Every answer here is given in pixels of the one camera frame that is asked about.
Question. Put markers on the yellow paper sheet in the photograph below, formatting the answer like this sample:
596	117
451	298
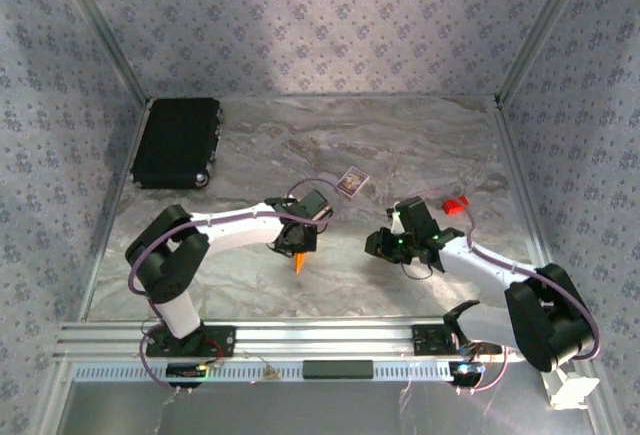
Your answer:
299	262

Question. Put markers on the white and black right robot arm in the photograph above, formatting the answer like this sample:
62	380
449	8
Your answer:
475	262

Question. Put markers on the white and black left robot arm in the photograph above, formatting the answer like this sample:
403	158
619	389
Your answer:
240	230

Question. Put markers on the small red block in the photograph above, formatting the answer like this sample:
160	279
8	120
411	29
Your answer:
452	206

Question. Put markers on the small purple card box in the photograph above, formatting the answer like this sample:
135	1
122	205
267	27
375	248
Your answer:
352	182

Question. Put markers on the black rectangular bar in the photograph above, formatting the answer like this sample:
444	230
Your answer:
337	370

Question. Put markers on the small tan scrap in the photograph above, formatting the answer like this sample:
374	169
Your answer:
270	373

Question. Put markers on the black ribbed hard case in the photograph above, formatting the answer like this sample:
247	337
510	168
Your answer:
175	142

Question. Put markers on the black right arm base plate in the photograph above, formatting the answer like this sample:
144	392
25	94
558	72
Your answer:
430	340

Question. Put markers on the wide aluminium rail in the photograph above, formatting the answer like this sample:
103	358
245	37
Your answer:
325	340

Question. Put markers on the aluminium frame bar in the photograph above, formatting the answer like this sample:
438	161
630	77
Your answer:
115	205
530	205

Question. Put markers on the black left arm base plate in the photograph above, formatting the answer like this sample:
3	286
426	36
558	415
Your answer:
220	342

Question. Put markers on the white plastic bracket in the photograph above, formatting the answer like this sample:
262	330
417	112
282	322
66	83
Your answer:
575	391

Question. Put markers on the aluminium frame post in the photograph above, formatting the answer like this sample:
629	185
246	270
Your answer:
102	30
543	30

